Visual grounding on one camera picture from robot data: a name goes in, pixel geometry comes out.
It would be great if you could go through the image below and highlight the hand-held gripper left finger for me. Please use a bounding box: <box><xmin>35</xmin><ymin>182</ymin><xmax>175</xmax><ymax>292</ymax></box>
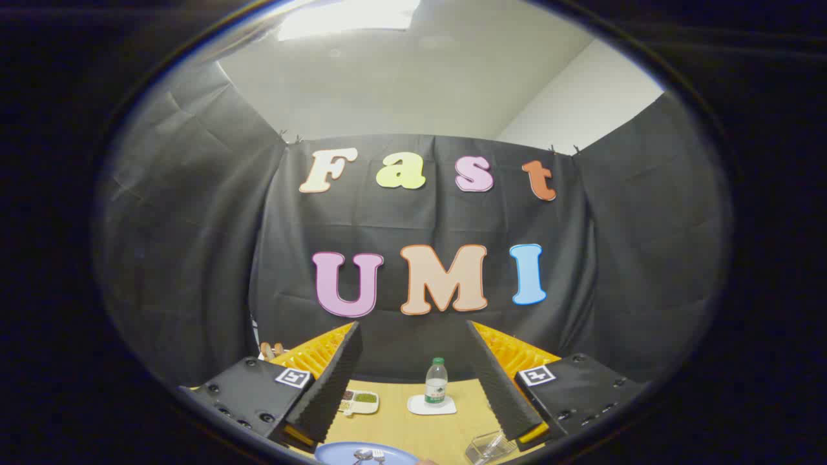
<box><xmin>180</xmin><ymin>321</ymin><xmax>364</xmax><ymax>453</ymax></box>

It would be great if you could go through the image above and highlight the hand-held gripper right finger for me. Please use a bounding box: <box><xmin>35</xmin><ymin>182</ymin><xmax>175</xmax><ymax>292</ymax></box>
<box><xmin>466</xmin><ymin>320</ymin><xmax>650</xmax><ymax>445</ymax></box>

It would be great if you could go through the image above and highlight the white divided dish with beans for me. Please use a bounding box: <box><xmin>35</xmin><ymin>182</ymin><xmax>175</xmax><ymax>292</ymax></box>
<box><xmin>337</xmin><ymin>389</ymin><xmax>380</xmax><ymax>417</ymax></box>

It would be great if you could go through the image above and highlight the clear cutlery holder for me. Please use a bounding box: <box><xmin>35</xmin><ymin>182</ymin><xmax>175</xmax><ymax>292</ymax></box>
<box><xmin>464</xmin><ymin>429</ymin><xmax>518</xmax><ymax>465</ymax></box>

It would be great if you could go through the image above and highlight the clear water bottle green cap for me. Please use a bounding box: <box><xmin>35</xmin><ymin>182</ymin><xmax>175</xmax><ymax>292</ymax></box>
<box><xmin>424</xmin><ymin>357</ymin><xmax>449</xmax><ymax>406</ymax></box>

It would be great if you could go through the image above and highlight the blue round plate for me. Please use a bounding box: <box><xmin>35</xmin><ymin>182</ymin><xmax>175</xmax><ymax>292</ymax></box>
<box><xmin>315</xmin><ymin>442</ymin><xmax>421</xmax><ymax>465</ymax></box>

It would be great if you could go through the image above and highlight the white square coaster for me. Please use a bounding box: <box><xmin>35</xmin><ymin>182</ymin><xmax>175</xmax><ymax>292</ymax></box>
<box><xmin>407</xmin><ymin>394</ymin><xmax>457</xmax><ymax>415</ymax></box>

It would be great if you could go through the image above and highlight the black backdrop cloth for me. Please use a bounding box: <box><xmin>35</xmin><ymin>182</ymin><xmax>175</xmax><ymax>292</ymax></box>
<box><xmin>94</xmin><ymin>61</ymin><xmax>734</xmax><ymax>388</ymax></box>

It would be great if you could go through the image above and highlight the ceiling light panel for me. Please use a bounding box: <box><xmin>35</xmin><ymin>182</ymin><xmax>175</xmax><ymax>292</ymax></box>
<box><xmin>278</xmin><ymin>0</ymin><xmax>421</xmax><ymax>41</ymax></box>

